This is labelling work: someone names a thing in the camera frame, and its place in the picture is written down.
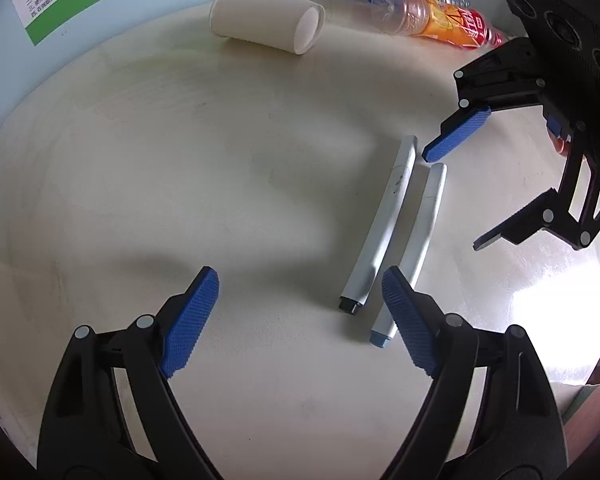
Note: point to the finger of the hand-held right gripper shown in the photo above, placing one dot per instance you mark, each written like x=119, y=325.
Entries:
x=530, y=217
x=455, y=135

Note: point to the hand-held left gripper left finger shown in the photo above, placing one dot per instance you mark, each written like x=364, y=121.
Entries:
x=190, y=320

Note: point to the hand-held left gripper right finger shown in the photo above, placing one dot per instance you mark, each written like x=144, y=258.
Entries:
x=410, y=320

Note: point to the white marker blue cap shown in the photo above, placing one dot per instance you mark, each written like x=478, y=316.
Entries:
x=427, y=210

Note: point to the white marker black cap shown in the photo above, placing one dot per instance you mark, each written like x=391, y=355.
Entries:
x=380, y=230

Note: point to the orange label plastic bottle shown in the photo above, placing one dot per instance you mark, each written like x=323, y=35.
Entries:
x=450, y=22

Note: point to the large white paper cup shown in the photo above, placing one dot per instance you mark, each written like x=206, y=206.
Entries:
x=260, y=15

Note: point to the person's right hand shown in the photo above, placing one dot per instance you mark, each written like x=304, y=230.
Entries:
x=561, y=146

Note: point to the person's pink garment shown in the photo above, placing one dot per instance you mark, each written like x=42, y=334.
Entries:
x=560, y=397

